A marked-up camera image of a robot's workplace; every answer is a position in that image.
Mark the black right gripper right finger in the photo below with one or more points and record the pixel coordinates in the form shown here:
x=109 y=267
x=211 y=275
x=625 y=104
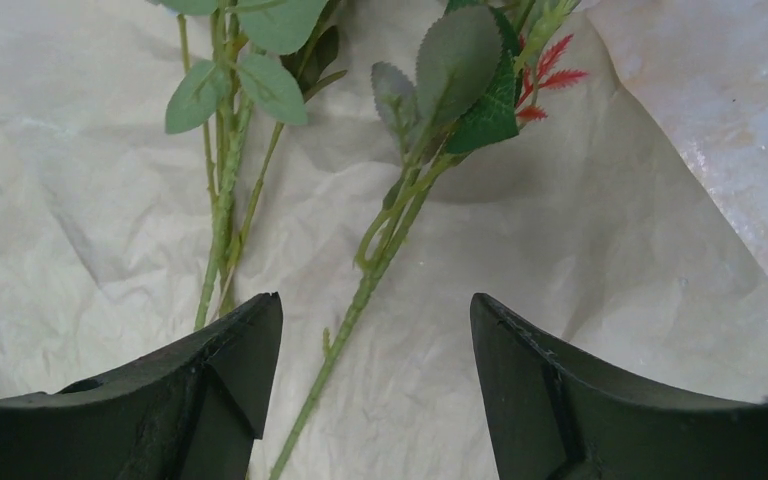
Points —
x=555 y=411

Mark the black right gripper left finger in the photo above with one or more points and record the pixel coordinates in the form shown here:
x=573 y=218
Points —
x=190 y=410

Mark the orange paper bouquet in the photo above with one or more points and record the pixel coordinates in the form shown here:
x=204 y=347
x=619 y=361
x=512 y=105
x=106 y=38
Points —
x=632 y=221

